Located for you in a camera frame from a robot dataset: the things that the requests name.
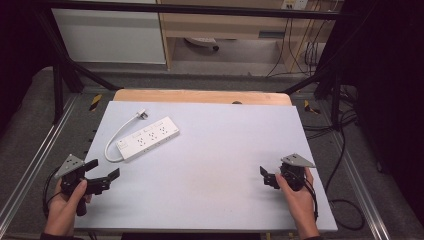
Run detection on black metal frame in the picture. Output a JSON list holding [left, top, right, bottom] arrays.
[[31, 0, 361, 125]]

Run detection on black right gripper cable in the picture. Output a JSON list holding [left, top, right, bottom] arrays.
[[302, 179, 320, 223]]

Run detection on black floor cable bundle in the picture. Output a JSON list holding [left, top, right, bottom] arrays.
[[301, 84, 367, 232]]

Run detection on hanging black cables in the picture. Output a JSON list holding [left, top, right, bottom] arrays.
[[265, 14, 319, 78]]

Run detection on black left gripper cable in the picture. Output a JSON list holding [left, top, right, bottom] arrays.
[[41, 165, 63, 220]]

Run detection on white power strip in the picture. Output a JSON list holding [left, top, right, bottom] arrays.
[[115, 116, 181, 162]]

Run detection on wooden desk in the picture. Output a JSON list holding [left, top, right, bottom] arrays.
[[155, 0, 338, 72]]

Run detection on yellow cable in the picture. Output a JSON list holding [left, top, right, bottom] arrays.
[[289, 0, 334, 73]]

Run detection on person's left hand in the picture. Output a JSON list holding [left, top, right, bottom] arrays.
[[44, 179, 93, 238]]

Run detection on wall socket panel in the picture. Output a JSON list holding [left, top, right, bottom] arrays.
[[280, 0, 309, 11]]

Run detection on aluminium rail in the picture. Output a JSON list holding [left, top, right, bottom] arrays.
[[328, 132, 392, 240], [0, 95, 80, 228]]

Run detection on white power strip cable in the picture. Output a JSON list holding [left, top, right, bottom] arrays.
[[103, 114, 141, 164]]

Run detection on white cabinet panel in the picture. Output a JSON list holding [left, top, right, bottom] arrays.
[[50, 7, 167, 65]]

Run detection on wooden board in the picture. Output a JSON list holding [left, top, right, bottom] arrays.
[[112, 88, 294, 107]]

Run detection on person's right hand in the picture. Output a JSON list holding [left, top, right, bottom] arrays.
[[275, 166, 321, 239]]

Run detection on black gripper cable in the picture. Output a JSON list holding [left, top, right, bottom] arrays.
[[41, 165, 63, 220], [302, 179, 320, 223]]

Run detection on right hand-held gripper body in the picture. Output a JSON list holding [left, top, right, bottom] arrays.
[[279, 153, 316, 193]]

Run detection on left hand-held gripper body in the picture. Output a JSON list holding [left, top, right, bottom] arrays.
[[54, 153, 111, 217]]

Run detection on grey power strip with cable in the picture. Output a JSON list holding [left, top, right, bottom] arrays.
[[184, 36, 221, 52]]

